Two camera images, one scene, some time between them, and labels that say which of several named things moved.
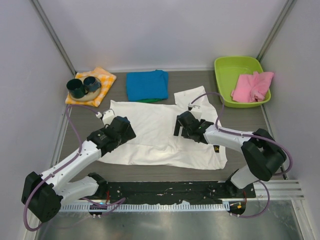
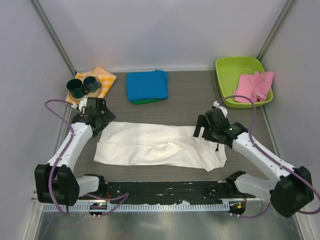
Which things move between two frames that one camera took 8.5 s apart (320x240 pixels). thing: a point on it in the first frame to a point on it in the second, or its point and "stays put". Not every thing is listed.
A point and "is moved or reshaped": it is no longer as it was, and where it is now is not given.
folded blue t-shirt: (147, 85) stays put
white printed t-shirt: (154, 142) is moved or reshaped
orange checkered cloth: (107, 79) stays put
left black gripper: (129, 135) to (108, 117)
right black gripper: (178, 125) to (202, 121)
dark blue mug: (91, 84) stays put
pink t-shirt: (252, 87) stays put
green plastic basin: (226, 67) stays put
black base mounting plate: (198, 192) stays put
